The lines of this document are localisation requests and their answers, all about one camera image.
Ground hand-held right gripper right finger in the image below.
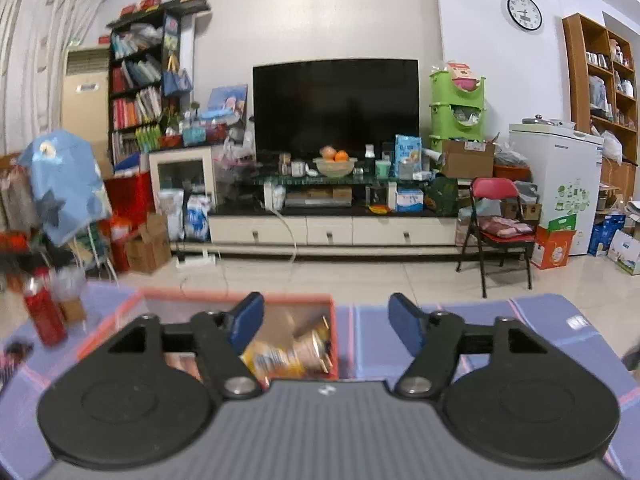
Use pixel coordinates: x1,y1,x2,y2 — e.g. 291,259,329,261
388,292,554,401

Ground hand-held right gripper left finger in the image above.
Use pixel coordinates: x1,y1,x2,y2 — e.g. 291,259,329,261
100,292,265,401

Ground orange cardboard box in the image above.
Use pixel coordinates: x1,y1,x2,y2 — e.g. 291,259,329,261
76,286,339,392

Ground gold foil snack packet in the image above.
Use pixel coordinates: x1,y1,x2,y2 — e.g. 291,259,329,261
242,316,332,380

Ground white blue sack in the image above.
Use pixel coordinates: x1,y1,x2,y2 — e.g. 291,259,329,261
184,193,213,242

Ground blue checked tablecloth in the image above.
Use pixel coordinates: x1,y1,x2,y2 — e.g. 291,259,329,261
0,280,640,480

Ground white television stand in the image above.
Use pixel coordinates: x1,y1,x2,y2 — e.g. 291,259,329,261
207,174,469,261

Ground blue tissue box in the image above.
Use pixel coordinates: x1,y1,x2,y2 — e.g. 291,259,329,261
395,187,425,212

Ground open cardboard box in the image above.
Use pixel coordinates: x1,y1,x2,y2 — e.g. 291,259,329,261
124,211,174,274

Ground red folding chair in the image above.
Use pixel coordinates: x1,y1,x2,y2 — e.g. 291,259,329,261
455,177,539,299

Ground white glass-door cabinet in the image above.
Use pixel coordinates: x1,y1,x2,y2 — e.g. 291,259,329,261
148,145,217,212

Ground orange carton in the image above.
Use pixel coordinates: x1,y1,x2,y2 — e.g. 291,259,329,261
530,214,577,271

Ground blue white bag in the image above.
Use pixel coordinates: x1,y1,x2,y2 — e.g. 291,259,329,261
394,133,422,179

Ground brown cardboard box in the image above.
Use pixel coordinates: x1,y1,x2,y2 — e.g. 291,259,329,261
442,138,496,179

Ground fruit bowl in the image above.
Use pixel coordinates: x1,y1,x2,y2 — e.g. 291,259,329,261
313,145,359,178

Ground clear plastic jar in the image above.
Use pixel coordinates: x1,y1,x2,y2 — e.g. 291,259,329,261
52,266,89,324

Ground white chest freezer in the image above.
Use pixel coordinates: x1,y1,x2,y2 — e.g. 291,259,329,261
508,121,604,257

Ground red drink can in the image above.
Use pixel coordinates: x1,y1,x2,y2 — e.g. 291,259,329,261
22,266,69,347

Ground blue white carton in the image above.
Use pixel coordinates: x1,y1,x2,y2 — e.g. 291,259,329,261
589,214,627,258

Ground green stacked bins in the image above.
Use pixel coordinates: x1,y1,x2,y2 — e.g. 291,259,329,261
428,62,487,154

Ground blue star-print cloth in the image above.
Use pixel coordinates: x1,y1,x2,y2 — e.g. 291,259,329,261
17,129,114,248

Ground white green carton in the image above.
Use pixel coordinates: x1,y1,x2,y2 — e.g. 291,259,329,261
607,229,640,277

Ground black television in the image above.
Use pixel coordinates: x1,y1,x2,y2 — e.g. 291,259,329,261
252,58,421,154

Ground small black device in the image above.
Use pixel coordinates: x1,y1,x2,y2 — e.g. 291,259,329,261
0,340,33,378

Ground black bookshelf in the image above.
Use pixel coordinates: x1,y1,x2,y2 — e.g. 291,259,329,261
105,0,212,172

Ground blue tote bag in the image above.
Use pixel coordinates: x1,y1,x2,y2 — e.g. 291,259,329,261
162,54,194,98

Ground standing air conditioner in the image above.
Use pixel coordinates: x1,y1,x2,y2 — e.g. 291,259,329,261
59,47,111,167

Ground wooden shelf unit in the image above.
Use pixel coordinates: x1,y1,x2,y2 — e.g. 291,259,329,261
562,12,640,202

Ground patterned curtain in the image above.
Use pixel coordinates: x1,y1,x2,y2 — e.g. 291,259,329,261
0,0,109,157

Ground round wall clock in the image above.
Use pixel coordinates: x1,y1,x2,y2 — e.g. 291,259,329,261
506,0,544,32

